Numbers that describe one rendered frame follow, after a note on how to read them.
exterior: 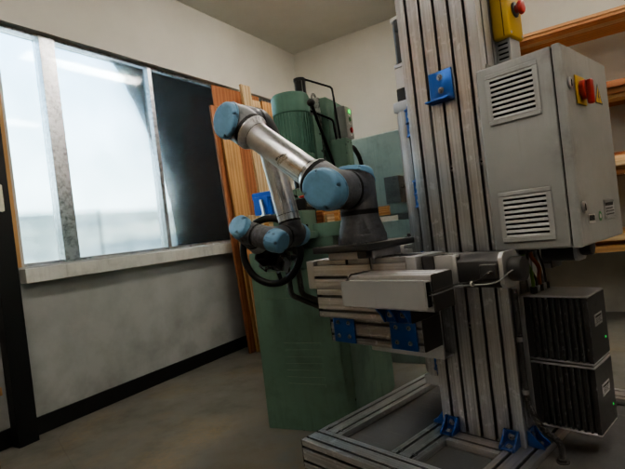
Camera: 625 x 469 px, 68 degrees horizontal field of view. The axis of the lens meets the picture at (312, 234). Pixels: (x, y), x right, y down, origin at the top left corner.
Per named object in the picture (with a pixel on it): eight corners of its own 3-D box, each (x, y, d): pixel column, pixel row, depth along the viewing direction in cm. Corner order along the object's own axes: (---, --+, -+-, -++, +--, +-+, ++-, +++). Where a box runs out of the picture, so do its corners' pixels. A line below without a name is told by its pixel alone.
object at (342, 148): (333, 170, 228) (329, 140, 228) (339, 171, 236) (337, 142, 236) (350, 167, 225) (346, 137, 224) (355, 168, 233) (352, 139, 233)
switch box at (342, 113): (337, 139, 237) (333, 107, 237) (343, 140, 246) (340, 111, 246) (348, 136, 234) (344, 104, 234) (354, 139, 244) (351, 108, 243)
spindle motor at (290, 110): (272, 164, 213) (263, 96, 213) (289, 167, 229) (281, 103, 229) (306, 157, 206) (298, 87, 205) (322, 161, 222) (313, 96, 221)
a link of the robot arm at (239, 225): (241, 237, 144) (221, 232, 149) (259, 252, 153) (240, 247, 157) (253, 216, 146) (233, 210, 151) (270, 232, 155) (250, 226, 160)
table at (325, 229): (229, 247, 205) (227, 234, 204) (264, 242, 232) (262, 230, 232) (359, 233, 179) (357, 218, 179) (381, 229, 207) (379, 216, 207)
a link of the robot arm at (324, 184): (371, 181, 133) (248, 100, 157) (344, 180, 121) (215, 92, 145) (352, 217, 137) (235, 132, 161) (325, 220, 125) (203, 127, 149)
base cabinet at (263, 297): (267, 428, 212) (248, 274, 212) (318, 383, 265) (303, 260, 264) (360, 435, 194) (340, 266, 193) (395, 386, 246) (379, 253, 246)
